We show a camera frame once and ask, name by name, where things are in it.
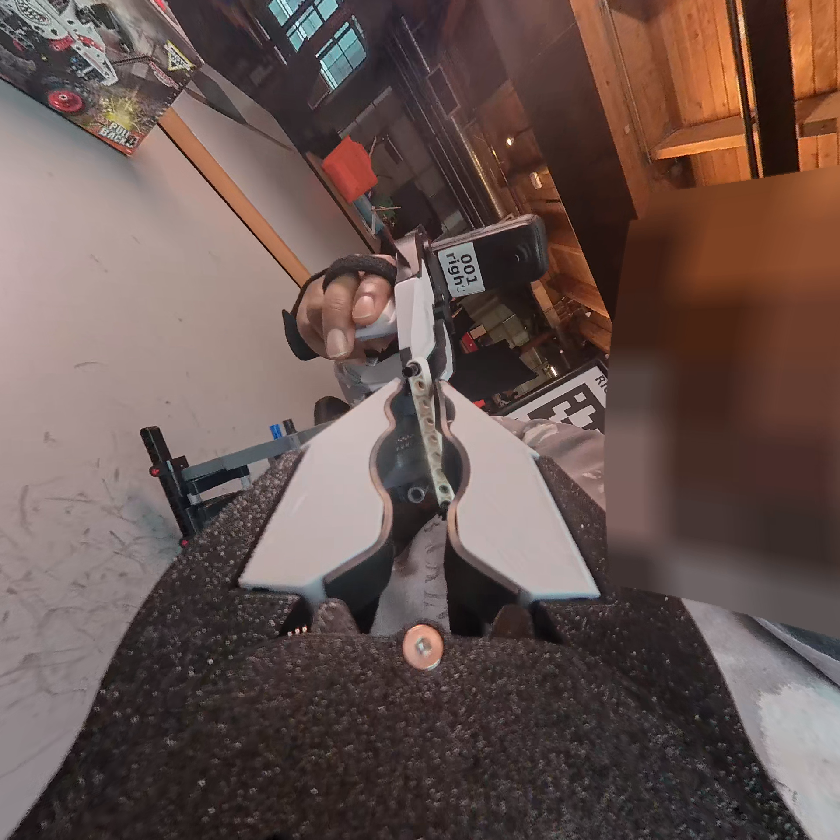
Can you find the white perforated toy beam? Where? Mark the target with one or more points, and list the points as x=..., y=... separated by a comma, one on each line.
x=430, y=433

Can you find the toy truck set box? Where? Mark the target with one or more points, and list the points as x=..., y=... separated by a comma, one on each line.
x=98, y=65

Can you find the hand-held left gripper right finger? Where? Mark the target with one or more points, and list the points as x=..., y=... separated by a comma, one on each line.
x=512, y=518

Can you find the wooden board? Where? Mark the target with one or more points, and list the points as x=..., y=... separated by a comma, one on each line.
x=229, y=190

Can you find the person's right forearm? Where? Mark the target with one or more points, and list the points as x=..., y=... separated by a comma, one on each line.
x=361, y=384

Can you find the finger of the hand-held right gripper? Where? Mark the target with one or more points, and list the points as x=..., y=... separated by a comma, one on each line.
x=445, y=348
x=415, y=321

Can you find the black white marker board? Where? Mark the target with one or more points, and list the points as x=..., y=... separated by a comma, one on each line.
x=564, y=400

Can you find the black toy pin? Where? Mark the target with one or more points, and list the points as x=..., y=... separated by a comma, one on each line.
x=445, y=510

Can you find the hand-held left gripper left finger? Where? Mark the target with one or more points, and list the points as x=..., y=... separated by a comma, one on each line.
x=328, y=512

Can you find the grey toy chassis assembly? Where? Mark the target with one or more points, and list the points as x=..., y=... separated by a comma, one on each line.
x=216, y=469

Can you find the person's right hand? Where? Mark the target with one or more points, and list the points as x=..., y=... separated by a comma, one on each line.
x=334, y=315

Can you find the small white connector piece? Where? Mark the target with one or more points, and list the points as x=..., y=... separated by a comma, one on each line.
x=411, y=369

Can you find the paned window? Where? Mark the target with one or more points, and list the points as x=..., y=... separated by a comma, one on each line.
x=328, y=46

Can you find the orange box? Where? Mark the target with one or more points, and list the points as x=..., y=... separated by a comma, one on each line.
x=348, y=167

